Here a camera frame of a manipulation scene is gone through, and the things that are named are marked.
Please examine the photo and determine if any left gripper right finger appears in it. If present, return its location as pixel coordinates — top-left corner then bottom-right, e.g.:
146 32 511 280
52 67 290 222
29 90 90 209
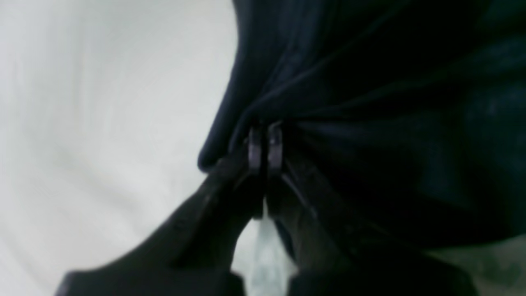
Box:
266 123 464 280

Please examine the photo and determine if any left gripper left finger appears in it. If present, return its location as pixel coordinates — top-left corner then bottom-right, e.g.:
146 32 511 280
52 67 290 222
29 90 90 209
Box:
66 128 265 280

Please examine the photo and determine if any dark navy T-shirt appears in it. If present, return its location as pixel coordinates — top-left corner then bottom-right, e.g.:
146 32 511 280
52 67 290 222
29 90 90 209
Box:
198 0 525 249

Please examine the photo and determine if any light green table cloth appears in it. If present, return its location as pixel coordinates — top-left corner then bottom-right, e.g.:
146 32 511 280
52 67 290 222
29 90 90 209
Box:
1 0 525 296

